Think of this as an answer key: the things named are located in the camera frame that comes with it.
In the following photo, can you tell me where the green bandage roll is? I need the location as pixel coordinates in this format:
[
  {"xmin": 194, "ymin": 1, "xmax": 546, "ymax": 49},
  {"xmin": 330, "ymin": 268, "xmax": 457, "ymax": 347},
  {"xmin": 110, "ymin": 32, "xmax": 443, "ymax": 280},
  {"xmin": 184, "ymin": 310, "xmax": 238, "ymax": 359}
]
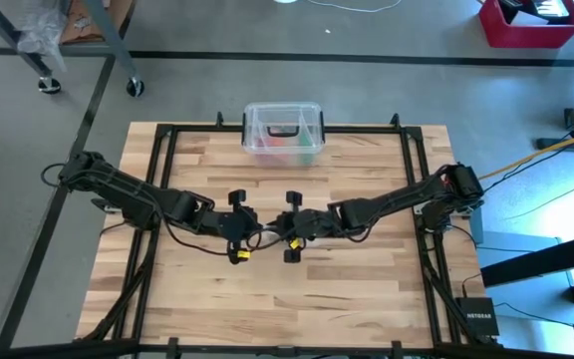
[{"xmin": 300, "ymin": 130, "xmax": 319, "ymax": 161}]

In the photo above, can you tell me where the brown cardboard sheet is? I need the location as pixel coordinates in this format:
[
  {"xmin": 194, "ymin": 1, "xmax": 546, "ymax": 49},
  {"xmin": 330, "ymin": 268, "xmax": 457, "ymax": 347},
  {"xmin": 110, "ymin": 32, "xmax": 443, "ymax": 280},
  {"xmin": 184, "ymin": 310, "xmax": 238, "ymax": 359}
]
[{"xmin": 60, "ymin": 0, "xmax": 135, "ymax": 45}]

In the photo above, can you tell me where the red plastic crate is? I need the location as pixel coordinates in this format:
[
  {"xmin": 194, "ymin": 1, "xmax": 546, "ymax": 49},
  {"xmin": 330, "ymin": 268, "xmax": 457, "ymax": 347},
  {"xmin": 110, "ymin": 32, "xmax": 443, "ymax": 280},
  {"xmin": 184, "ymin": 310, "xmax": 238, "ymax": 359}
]
[{"xmin": 477, "ymin": 0, "xmax": 574, "ymax": 50}]

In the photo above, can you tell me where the black metal beam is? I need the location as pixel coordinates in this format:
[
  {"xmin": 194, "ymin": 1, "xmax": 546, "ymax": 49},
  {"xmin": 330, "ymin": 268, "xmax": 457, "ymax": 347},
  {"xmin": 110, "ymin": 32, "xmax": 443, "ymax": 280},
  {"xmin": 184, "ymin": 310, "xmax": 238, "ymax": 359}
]
[{"xmin": 479, "ymin": 229, "xmax": 574, "ymax": 289}]

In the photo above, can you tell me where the clear plastic storage bin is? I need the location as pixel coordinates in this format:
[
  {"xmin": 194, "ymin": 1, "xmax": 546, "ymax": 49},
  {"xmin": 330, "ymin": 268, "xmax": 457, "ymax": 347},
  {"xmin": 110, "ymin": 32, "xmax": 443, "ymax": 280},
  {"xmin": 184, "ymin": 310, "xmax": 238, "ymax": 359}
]
[{"xmin": 241, "ymin": 102, "xmax": 326, "ymax": 169}]

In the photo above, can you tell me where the black metal table frame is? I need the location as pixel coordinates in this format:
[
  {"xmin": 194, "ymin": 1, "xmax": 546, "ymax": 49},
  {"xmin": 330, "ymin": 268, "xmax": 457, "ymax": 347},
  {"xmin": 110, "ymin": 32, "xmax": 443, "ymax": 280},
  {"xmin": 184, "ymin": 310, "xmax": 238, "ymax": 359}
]
[{"xmin": 75, "ymin": 112, "xmax": 505, "ymax": 359}]

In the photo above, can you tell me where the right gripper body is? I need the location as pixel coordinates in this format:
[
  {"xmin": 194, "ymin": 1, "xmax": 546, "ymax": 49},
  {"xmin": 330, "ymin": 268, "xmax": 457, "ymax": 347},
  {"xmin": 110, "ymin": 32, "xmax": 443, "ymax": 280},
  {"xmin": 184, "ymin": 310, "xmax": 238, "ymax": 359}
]
[{"xmin": 275, "ymin": 190, "xmax": 343, "ymax": 264}]

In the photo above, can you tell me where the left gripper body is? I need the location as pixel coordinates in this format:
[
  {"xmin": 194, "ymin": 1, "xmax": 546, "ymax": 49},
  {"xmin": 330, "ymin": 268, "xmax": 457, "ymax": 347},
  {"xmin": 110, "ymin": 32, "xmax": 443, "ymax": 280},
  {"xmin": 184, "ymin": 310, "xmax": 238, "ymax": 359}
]
[{"xmin": 201, "ymin": 188, "xmax": 262, "ymax": 265}]

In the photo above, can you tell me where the yellow arm cable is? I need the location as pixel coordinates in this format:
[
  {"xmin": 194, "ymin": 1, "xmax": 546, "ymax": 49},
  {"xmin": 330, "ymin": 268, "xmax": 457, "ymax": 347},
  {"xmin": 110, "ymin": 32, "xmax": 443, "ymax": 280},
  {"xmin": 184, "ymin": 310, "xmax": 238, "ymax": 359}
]
[{"xmin": 478, "ymin": 128, "xmax": 574, "ymax": 181}]

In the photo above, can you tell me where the black Netgear switch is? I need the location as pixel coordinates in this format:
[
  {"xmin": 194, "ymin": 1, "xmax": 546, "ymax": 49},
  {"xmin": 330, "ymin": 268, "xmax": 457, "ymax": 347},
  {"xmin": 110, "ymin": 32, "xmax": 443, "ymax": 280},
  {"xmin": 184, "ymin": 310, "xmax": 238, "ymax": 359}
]
[{"xmin": 454, "ymin": 296, "xmax": 500, "ymax": 338}]

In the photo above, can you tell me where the black cable yellow tag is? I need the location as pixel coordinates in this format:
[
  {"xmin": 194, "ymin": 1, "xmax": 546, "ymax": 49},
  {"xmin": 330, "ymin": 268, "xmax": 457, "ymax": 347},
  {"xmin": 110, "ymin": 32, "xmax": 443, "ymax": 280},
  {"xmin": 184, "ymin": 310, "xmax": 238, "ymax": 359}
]
[
  {"xmin": 251, "ymin": 226, "xmax": 309, "ymax": 251},
  {"xmin": 164, "ymin": 218, "xmax": 268, "ymax": 265}
]

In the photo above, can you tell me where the clear plastic wrap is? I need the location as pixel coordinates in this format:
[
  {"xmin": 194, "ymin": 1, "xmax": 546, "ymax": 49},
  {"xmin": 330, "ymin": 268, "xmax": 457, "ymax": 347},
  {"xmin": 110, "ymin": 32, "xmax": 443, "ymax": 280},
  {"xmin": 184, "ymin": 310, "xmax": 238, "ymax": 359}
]
[{"xmin": 15, "ymin": 7, "xmax": 68, "ymax": 72}]

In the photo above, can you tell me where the white floor cable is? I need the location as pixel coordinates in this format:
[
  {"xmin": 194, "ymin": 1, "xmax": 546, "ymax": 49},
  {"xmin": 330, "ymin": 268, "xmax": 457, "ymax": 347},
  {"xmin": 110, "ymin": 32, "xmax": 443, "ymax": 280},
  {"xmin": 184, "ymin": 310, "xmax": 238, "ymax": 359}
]
[{"xmin": 306, "ymin": 0, "xmax": 403, "ymax": 14}]

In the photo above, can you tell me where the grey metal rolling cart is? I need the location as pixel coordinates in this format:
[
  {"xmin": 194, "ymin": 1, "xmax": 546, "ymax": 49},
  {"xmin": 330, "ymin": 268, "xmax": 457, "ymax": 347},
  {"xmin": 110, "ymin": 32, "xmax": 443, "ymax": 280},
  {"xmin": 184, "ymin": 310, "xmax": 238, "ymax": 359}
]
[{"xmin": 0, "ymin": 0, "xmax": 146, "ymax": 99}]

